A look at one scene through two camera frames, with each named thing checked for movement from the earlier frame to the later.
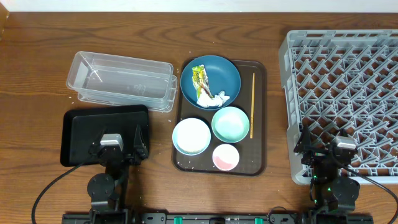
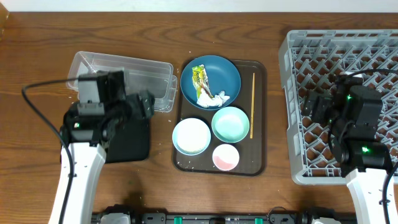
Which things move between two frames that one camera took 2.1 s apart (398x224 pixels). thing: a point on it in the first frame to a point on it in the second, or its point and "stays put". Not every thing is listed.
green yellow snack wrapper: (200, 80) stays put
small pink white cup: (226, 157) stays put
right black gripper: (316, 152) to (323, 101)
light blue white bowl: (191, 136) stays put
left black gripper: (138, 152) to (147, 108)
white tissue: (205, 101) stays put
